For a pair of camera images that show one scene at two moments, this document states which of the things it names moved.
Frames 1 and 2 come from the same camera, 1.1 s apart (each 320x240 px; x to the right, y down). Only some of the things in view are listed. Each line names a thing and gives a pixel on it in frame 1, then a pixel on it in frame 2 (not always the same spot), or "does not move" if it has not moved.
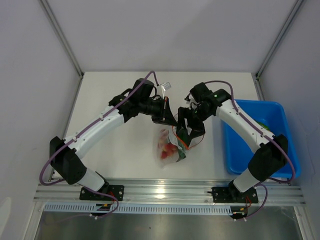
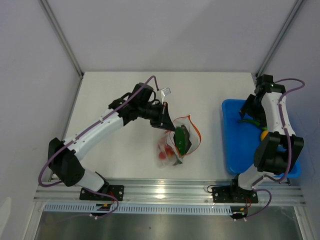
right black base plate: [232, 194] does not move
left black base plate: [117, 191] does not move
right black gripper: [198, 129] → [247, 108]
